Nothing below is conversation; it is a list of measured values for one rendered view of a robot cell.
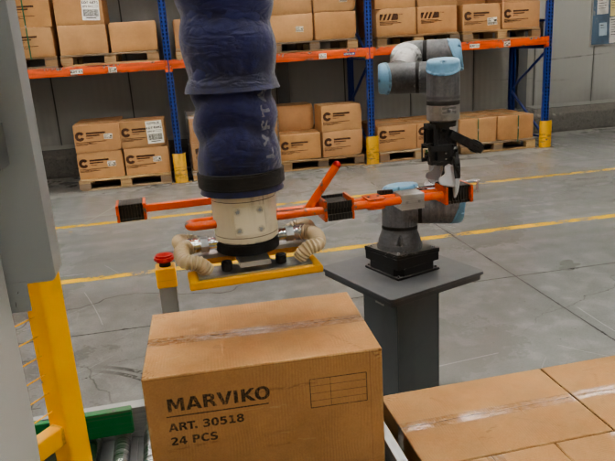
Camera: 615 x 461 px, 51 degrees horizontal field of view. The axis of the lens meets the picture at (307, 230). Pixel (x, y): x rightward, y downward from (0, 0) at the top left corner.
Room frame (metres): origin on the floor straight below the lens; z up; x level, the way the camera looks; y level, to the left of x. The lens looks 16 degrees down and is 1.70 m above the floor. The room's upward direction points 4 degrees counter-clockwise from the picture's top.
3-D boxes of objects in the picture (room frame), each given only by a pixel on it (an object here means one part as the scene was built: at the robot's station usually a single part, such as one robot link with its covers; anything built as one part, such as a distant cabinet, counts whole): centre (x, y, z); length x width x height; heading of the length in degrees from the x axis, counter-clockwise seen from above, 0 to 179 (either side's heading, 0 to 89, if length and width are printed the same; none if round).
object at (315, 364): (1.62, 0.15, 0.75); 0.60 x 0.40 x 0.40; 98
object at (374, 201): (1.80, 0.00, 1.27); 0.93 x 0.30 x 0.04; 103
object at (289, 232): (1.64, 0.16, 1.20); 0.34 x 0.25 x 0.06; 103
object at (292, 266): (1.55, 0.14, 1.16); 0.34 x 0.10 x 0.05; 103
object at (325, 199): (1.70, -0.08, 1.27); 0.10 x 0.08 x 0.06; 13
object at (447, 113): (1.77, -0.39, 1.49); 0.10 x 0.09 x 0.05; 12
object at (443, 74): (1.78, -0.39, 1.58); 0.10 x 0.09 x 0.12; 167
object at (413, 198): (1.75, -0.29, 1.26); 0.07 x 0.07 x 0.04; 13
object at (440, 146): (1.77, -0.39, 1.41); 0.09 x 0.08 x 0.12; 102
